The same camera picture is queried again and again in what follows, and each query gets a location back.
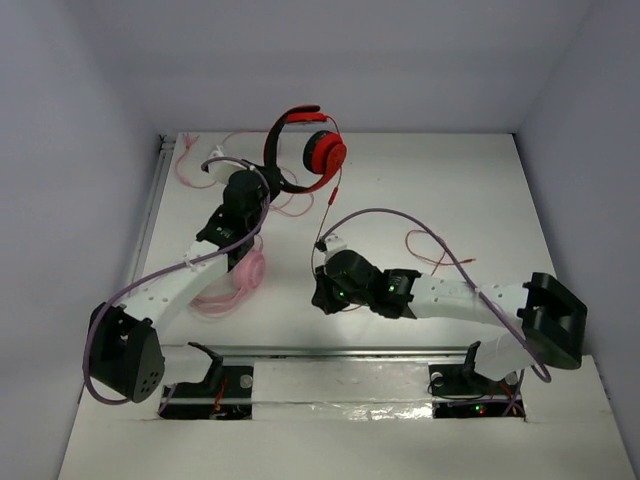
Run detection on red headphone cable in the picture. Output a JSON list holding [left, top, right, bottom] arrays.
[[308, 112, 479, 281]]

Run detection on red and black headphones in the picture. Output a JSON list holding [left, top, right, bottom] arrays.
[[263, 104, 347, 194]]

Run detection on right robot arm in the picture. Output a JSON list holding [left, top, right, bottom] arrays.
[[311, 250, 588, 393]]

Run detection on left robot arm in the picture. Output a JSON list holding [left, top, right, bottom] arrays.
[[83, 162, 283, 405]]

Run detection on pink headphones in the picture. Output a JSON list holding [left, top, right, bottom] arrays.
[[190, 236, 266, 316]]

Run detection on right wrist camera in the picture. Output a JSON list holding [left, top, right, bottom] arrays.
[[314, 234, 347, 258]]

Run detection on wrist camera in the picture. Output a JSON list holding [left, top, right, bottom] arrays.
[[204, 144, 237, 185], [314, 234, 347, 258]]

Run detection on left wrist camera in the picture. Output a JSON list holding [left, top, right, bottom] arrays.
[[204, 144, 237, 185]]

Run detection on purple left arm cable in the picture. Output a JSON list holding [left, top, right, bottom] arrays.
[[82, 156, 274, 405]]

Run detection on pink headphone cable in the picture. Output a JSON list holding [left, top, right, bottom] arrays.
[[173, 129, 316, 221]]

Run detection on vertical side rail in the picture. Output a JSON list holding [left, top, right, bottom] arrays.
[[126, 135, 176, 284]]

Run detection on aluminium rail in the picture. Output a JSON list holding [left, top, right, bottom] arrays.
[[206, 346, 467, 359]]

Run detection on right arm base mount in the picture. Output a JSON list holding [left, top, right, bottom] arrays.
[[427, 341, 526, 419]]

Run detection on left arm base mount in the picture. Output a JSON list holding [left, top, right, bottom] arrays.
[[158, 342, 254, 421]]

